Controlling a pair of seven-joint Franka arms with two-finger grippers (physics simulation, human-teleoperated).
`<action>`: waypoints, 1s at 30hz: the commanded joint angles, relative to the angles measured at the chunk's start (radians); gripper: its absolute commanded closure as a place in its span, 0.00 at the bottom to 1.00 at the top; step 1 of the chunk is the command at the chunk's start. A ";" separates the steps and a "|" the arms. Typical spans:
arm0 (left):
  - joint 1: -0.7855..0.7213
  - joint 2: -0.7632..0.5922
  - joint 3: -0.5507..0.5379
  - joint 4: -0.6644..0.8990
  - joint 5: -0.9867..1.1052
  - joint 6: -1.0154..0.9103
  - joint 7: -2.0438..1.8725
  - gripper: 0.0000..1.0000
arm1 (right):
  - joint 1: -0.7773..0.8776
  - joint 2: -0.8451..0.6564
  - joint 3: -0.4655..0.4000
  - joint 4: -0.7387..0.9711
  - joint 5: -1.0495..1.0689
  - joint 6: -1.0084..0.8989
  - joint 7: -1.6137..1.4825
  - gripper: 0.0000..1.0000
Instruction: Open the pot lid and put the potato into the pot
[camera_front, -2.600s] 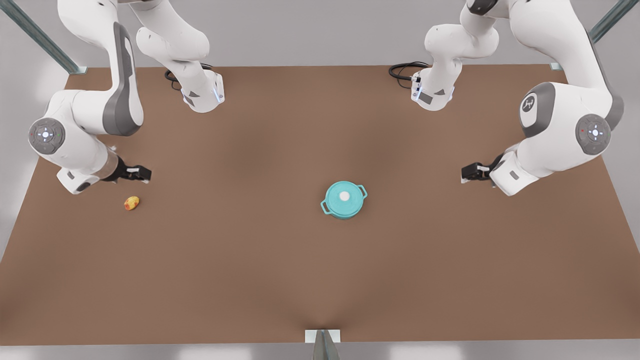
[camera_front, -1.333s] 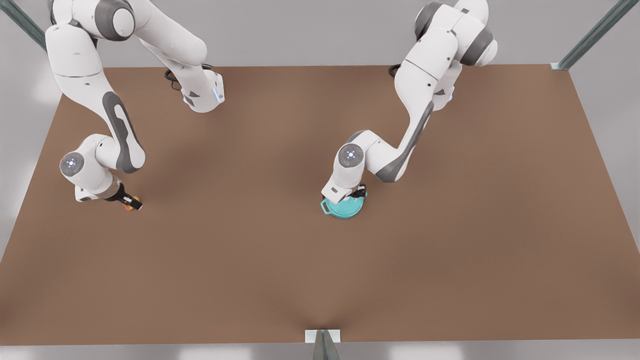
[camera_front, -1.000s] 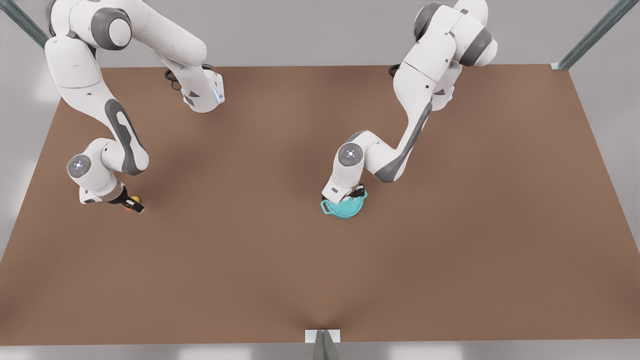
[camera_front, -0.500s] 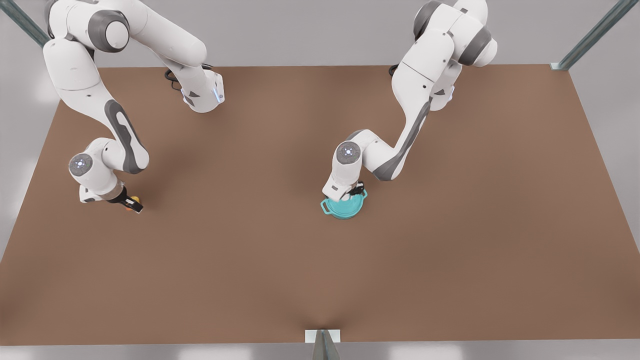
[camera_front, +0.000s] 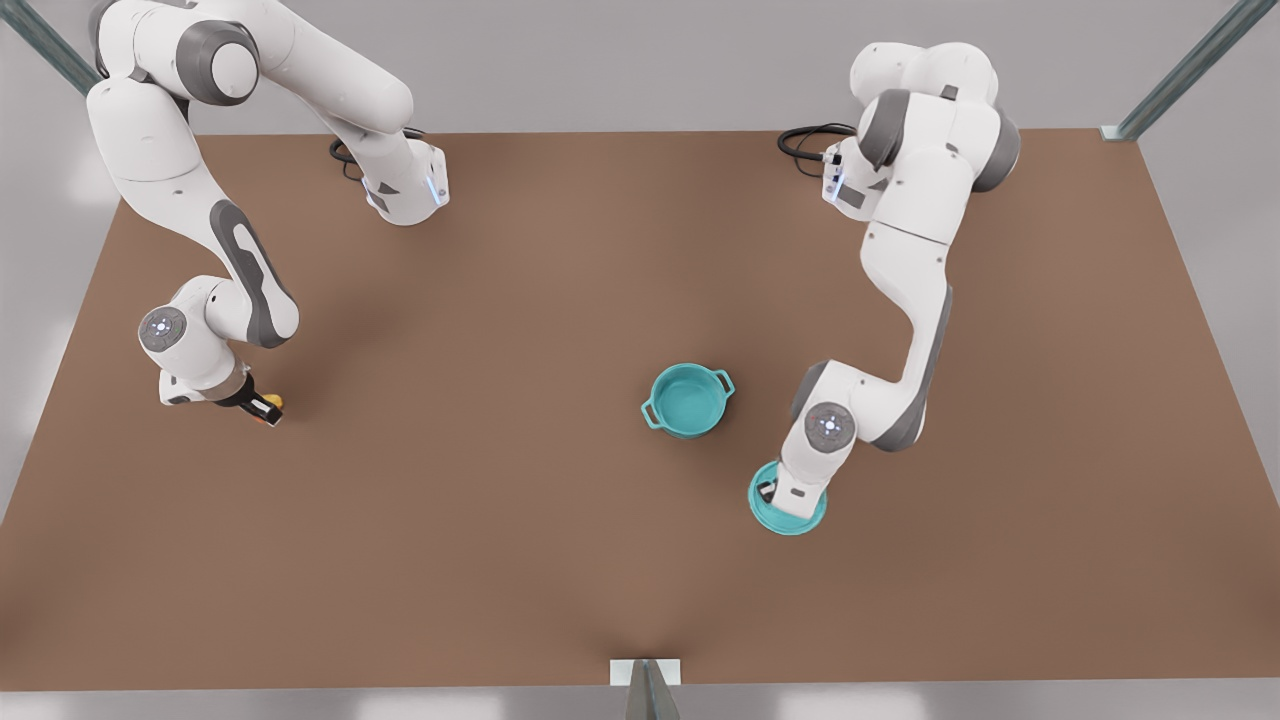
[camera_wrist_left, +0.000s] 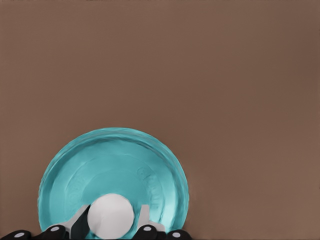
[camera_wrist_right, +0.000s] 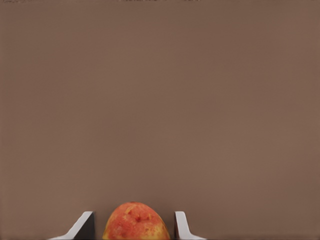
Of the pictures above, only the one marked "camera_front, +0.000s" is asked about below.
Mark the silver frame post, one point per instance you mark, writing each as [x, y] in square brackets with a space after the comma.
[50, 45]
[651, 692]
[1180, 75]

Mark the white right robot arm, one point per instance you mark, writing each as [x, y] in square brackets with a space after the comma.
[150, 140]

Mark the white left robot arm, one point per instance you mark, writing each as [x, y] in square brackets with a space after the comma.
[920, 210]

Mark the teal pot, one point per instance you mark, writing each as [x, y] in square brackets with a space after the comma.
[688, 400]

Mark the teal pot lid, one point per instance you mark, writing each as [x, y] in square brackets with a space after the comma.
[775, 518]

